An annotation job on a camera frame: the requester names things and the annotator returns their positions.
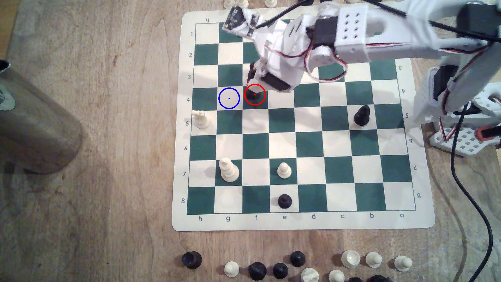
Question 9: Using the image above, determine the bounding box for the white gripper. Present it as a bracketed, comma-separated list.
[254, 16, 314, 93]

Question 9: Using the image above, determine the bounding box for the black bishop chess piece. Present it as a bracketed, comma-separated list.
[353, 104, 371, 127]

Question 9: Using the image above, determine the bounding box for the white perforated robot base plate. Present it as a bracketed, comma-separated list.
[428, 125, 499, 158]

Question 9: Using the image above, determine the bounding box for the black rook chess piece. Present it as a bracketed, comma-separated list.
[182, 251, 203, 269]

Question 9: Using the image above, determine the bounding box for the black power cable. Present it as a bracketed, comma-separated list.
[449, 102, 494, 282]

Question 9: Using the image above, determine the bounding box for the white king chess piece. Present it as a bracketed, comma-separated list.
[191, 110, 211, 130]

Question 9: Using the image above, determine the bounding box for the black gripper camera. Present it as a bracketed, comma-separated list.
[225, 6, 261, 35]

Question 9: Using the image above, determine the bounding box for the white rook chess piece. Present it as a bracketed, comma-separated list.
[341, 250, 361, 269]

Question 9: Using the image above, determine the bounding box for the green and white chess mat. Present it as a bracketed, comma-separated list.
[172, 6, 436, 232]

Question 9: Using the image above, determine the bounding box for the orange and black clamp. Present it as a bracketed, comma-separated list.
[475, 125, 501, 149]

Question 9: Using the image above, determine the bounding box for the tall black chess piece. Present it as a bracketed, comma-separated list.
[246, 82, 265, 105]

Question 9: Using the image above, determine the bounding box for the black camera cable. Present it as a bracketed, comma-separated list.
[252, 0, 501, 43]

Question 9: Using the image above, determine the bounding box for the white queen chess piece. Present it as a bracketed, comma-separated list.
[218, 157, 240, 183]

